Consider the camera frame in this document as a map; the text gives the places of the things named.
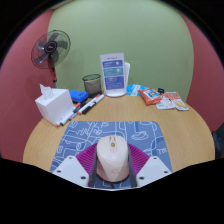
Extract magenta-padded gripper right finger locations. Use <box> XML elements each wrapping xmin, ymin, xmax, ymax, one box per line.
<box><xmin>125</xmin><ymin>143</ymin><xmax>173</xmax><ymax>188</ymax></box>

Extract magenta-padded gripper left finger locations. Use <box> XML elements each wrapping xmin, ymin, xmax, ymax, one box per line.
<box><xmin>52</xmin><ymin>143</ymin><xmax>100</xmax><ymax>188</ymax></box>

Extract pale pink computer mouse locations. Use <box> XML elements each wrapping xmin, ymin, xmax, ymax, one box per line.
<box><xmin>95</xmin><ymin>135</ymin><xmax>130</xmax><ymax>183</ymax></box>

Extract blue-grey patterned mouse pad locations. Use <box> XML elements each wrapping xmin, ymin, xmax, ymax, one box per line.
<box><xmin>49</xmin><ymin>120</ymin><xmax>173</xmax><ymax>190</ymax></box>

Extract red-capped white marker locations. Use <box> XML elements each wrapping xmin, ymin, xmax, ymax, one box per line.
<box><xmin>55</xmin><ymin>101</ymin><xmax>82</xmax><ymax>128</ymax></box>
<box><xmin>76</xmin><ymin>93</ymin><xmax>102</xmax><ymax>116</ymax></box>

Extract white tissue box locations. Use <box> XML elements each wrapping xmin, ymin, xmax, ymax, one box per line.
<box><xmin>34</xmin><ymin>83</ymin><xmax>74</xmax><ymax>127</ymax></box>

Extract orange and white snack packet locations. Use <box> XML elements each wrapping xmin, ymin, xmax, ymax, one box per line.
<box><xmin>164</xmin><ymin>91</ymin><xmax>190</xmax><ymax>112</ymax></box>

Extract blue whiteboard eraser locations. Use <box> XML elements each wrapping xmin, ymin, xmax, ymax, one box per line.
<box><xmin>68</xmin><ymin>89</ymin><xmax>89</xmax><ymax>104</ymax></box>

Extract light blue packet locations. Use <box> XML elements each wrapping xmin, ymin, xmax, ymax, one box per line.
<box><xmin>126</xmin><ymin>83</ymin><xmax>148</xmax><ymax>97</ymax></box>

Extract black mesh pen cup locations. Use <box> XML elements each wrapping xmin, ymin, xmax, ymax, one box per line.
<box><xmin>81</xmin><ymin>73</ymin><xmax>102</xmax><ymax>99</ymax></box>

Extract white sign stand blue panels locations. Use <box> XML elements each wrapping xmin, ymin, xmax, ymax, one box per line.
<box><xmin>99</xmin><ymin>52</ymin><xmax>129</xmax><ymax>98</ymax></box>

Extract black standing fan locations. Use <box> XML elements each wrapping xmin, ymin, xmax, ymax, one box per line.
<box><xmin>30</xmin><ymin>29</ymin><xmax>72</xmax><ymax>89</ymax></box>

